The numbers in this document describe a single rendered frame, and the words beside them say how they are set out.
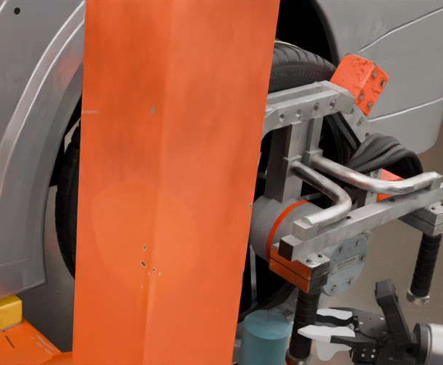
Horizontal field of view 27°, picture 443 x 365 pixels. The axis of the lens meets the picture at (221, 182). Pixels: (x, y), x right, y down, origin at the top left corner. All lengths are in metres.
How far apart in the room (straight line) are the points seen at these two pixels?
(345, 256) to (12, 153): 0.61
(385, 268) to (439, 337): 1.87
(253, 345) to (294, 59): 0.53
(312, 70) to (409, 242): 1.94
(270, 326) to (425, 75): 0.93
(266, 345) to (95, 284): 0.55
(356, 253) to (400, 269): 1.75
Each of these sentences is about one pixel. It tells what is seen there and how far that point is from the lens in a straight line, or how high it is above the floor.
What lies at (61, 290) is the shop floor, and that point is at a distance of 3.06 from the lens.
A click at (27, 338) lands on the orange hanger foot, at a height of 0.68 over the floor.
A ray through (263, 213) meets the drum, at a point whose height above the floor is 0.90.
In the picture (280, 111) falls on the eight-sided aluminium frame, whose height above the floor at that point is 1.11.
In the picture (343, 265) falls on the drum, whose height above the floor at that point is 0.85.
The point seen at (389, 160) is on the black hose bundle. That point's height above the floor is 1.02.
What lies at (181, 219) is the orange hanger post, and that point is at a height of 1.18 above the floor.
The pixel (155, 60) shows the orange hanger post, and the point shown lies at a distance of 0.98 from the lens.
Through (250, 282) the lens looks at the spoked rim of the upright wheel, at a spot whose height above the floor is 0.67.
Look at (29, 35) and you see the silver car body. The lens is 1.52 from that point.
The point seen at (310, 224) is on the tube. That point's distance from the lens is 1.46.
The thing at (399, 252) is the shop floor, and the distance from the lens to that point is 3.54.
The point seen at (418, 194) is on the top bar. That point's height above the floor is 0.98.
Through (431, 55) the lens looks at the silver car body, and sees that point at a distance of 2.34.
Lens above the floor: 1.68
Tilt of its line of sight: 26 degrees down
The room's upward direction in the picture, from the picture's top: 7 degrees clockwise
